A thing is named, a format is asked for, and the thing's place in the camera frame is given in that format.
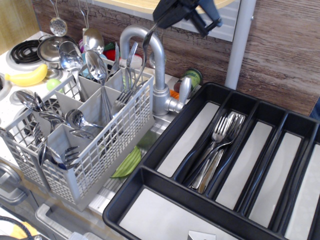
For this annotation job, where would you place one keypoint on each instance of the grey plastic cutlery basket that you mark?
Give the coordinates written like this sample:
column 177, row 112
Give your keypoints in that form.
column 96, row 158

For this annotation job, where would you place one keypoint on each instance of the silver fork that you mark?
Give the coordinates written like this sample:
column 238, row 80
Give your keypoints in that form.
column 128, row 77
column 235, row 122
column 145, row 45
column 217, row 136
column 117, row 107

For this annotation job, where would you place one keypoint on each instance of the wooden shelf board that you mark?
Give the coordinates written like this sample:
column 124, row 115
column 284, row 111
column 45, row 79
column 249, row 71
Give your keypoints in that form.
column 148, row 6

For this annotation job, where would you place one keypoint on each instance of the green leaf-shaped mat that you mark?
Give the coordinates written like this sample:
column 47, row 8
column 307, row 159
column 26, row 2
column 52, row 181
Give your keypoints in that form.
column 129, row 164

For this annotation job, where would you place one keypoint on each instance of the green canned food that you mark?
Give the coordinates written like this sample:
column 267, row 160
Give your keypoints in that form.
column 195, row 75

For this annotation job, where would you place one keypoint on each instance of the large silver serving spoon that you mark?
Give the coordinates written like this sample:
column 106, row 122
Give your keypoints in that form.
column 71, row 61

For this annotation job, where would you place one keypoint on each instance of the green toy ball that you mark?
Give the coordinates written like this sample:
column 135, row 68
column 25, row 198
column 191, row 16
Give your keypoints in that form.
column 52, row 84

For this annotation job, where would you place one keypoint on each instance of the red toy tomato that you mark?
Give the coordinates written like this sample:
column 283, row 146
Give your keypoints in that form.
column 110, row 54

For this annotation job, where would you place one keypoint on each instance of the silver knife in basket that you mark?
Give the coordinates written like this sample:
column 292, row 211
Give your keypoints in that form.
column 115, row 66

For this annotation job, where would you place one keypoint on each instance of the silver sink faucet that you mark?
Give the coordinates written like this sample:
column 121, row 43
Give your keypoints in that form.
column 162, row 100

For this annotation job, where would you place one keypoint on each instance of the silver slotted spoon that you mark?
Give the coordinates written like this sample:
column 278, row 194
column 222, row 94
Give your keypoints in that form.
column 98, row 70

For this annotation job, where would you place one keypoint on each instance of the hanging silver ladle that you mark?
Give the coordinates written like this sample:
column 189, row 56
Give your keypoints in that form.
column 91, row 37

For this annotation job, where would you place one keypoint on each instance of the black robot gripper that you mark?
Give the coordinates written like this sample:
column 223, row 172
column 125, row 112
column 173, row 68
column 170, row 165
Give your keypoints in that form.
column 170, row 12

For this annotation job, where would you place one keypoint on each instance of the silver spoon left corner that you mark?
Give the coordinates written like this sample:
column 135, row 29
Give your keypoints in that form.
column 27, row 100

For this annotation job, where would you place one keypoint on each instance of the silver fork front corner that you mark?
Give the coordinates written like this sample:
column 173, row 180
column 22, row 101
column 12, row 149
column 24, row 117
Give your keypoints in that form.
column 65, row 161

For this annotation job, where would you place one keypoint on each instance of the steel pot lid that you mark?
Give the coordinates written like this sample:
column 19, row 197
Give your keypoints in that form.
column 48, row 50

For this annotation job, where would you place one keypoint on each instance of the black stove burner coil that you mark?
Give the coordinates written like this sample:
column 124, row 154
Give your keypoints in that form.
column 26, row 52

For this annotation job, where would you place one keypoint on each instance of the hanging perforated skimmer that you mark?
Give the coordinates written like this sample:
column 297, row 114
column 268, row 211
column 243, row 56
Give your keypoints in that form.
column 57, row 25

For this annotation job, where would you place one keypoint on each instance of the grey metal post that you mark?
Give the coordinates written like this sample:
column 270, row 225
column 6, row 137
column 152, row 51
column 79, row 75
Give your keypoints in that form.
column 240, row 38

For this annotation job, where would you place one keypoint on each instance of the small silver ladle spoon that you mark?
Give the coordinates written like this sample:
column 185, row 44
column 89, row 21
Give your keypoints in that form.
column 75, row 119

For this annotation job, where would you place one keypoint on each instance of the yellow toy banana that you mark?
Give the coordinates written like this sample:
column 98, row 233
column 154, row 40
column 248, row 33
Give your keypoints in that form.
column 28, row 79

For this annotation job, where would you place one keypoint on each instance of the black cutlery tray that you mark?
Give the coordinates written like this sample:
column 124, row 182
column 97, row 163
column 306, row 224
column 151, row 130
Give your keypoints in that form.
column 265, row 187

